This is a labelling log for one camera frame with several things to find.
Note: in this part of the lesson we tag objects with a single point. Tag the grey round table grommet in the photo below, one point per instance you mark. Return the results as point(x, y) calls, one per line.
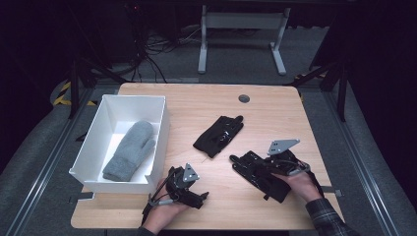
point(244, 98)

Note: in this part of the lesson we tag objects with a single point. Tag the metal floor rail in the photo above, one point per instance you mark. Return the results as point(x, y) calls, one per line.
point(49, 164)
point(364, 170)

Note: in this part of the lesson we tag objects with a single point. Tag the white metal desk frame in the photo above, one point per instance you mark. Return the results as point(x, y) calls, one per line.
point(242, 20)

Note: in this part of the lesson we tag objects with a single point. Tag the black glove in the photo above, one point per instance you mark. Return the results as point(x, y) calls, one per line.
point(252, 170)
point(213, 139)

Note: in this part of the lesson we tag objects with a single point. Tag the person's left hand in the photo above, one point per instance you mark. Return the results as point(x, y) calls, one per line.
point(164, 213)

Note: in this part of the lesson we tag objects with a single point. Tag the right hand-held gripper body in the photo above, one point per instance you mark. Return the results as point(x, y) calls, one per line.
point(285, 160)

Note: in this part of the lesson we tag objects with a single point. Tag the white box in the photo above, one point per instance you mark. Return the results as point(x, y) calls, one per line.
point(131, 105)

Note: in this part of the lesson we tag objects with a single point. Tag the yellow black hazard tape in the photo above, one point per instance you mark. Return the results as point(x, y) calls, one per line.
point(62, 95)

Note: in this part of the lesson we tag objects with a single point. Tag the person's right hand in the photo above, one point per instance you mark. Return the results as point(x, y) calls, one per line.
point(301, 187)

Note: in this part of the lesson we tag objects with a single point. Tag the black tripod stand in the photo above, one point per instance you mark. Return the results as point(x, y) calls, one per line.
point(341, 95)
point(74, 88)

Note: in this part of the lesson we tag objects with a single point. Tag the grey knitted mitten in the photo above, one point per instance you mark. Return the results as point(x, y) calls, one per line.
point(131, 150)

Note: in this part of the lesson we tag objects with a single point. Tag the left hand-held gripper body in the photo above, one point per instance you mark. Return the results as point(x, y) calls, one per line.
point(180, 188)

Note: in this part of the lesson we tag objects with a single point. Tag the grey table bracket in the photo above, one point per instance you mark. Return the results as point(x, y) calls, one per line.
point(82, 196)
point(332, 190)

